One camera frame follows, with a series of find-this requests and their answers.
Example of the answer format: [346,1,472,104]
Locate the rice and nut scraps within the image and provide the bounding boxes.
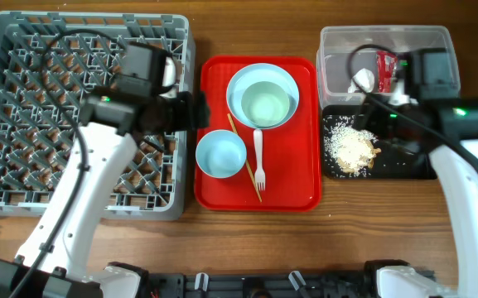
[323,115,382,178]

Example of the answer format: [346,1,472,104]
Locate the light blue bowl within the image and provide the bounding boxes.
[196,129,247,179]

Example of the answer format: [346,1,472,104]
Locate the red snack wrapper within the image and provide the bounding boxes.
[377,50,398,94]

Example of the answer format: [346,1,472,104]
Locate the mint green bowl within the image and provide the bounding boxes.
[241,81,290,128]

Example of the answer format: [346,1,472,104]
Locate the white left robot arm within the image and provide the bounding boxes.
[0,42,209,297]

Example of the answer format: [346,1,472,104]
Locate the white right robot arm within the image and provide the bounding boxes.
[353,48,478,297]

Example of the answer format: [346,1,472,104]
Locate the clear plastic waste bin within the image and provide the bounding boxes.
[316,25,461,108]

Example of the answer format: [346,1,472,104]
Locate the grey plastic dishwasher rack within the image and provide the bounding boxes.
[0,11,196,217]

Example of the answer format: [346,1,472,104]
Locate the wooden chopstick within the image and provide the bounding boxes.
[227,113,263,203]

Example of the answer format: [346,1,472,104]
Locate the crumpled white tissue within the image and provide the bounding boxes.
[347,68,375,93]

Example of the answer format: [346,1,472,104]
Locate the black plastic tray bin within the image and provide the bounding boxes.
[321,105,437,180]

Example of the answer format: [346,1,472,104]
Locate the light blue round plate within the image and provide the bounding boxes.
[226,63,300,129]

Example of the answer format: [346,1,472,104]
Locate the white plastic fork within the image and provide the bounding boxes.
[253,129,266,191]

